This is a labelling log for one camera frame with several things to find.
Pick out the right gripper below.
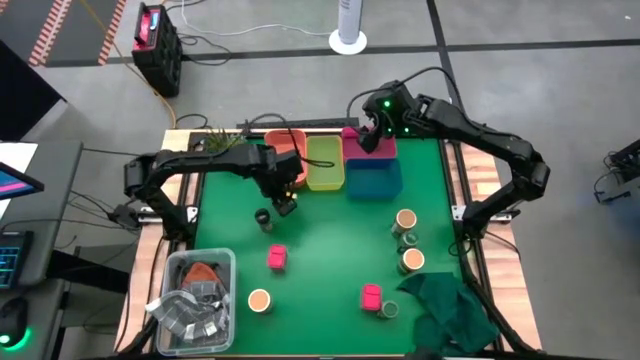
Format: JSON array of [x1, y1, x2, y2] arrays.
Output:
[[359, 94, 396, 154]]

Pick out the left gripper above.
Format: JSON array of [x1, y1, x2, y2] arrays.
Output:
[[259, 172, 301, 217]]

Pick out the black-lid spice jar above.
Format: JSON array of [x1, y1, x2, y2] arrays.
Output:
[[253, 208, 275, 234]]

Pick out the red-lid smoked paprika tin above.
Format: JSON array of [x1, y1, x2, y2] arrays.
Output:
[[360, 283, 383, 313], [266, 243, 289, 273]]

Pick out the brown-lid spice jar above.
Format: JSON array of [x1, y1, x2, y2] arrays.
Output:
[[390, 208, 419, 237], [397, 247, 426, 275], [247, 288, 275, 315]]

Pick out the green-lid spice jar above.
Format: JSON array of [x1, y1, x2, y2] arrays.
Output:
[[398, 230, 420, 254], [377, 299, 400, 320]]

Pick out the pink plastic bin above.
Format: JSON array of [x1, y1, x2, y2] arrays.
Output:
[[341, 127, 399, 162]]

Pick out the blue plastic bin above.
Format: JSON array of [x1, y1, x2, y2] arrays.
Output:
[[345, 158, 404, 201]]

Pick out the green table mat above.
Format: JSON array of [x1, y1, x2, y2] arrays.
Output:
[[192, 133, 469, 357]]

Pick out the yellow plastic bin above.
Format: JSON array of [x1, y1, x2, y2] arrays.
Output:
[[305, 134, 346, 192]]

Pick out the black power strip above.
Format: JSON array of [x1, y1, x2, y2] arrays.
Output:
[[235, 117, 361, 130]]

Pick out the orange plastic bin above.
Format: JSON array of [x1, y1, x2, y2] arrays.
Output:
[[263, 128, 309, 187]]

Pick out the clear plastic storage container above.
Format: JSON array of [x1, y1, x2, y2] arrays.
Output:
[[154, 247, 237, 357]]

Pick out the small potted succulent plant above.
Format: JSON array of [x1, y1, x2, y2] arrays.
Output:
[[202, 127, 249, 154]]

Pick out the orange cloth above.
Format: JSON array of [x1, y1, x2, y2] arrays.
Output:
[[180, 261, 221, 291]]

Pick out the white tower fan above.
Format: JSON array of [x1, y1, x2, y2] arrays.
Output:
[[328, 0, 369, 56]]

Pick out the grey checked cloth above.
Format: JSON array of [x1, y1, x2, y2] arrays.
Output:
[[144, 279, 232, 341]]

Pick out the black power adapter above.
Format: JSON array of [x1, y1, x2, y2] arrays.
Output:
[[108, 203, 141, 229]]

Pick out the dark green cloth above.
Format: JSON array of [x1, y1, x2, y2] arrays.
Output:
[[397, 271, 501, 357]]

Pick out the black power station red top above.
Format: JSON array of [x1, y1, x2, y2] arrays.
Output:
[[131, 2, 184, 99]]

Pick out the grey desk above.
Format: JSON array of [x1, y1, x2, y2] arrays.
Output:
[[0, 139, 84, 360]]

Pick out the computer monitor blue screen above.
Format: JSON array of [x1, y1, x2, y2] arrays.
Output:
[[0, 160, 45, 201]]

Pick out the dark rug striped orange edges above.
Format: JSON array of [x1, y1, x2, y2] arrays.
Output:
[[0, 0, 129, 69]]

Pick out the white paper sheet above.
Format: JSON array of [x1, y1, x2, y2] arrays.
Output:
[[0, 142, 39, 174]]

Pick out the backlit black keyboard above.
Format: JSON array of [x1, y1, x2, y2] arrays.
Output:
[[0, 229, 35, 291]]

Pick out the black partition panel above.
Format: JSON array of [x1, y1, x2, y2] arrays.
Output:
[[0, 39, 67, 142]]

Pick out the black computer mouse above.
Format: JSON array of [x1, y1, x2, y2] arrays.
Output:
[[0, 295, 29, 349]]

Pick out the black equipment with cables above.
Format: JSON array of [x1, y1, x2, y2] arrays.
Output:
[[593, 139, 640, 204]]

